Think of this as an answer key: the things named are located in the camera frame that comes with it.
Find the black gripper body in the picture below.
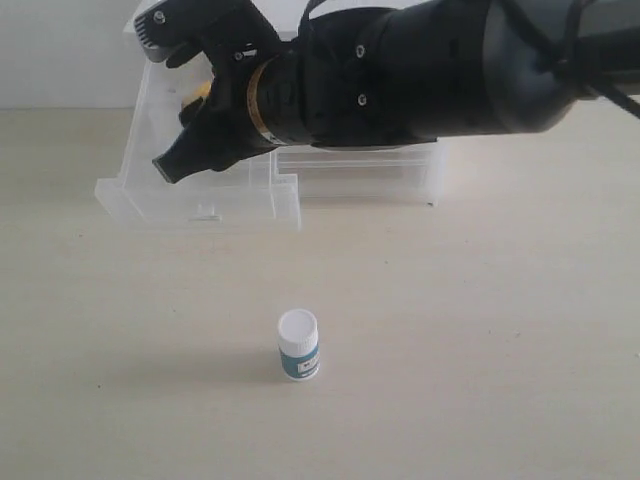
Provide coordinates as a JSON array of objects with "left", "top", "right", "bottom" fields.
[{"left": 179, "top": 1, "right": 280, "bottom": 165}]

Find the white plastic drawer cabinet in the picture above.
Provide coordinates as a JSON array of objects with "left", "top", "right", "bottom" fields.
[{"left": 122, "top": 0, "right": 448, "bottom": 207}]

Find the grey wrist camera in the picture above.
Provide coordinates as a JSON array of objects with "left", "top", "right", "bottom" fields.
[{"left": 133, "top": 1, "right": 194, "bottom": 64}]

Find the small white blue bottle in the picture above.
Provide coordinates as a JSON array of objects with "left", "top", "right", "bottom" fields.
[{"left": 277, "top": 309, "right": 320, "bottom": 381}]

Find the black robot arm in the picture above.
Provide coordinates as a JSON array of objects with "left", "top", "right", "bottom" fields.
[{"left": 134, "top": 0, "right": 639, "bottom": 184}]

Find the yellow wooden wedge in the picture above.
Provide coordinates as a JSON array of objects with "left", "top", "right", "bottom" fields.
[{"left": 181, "top": 82, "right": 212, "bottom": 109}]

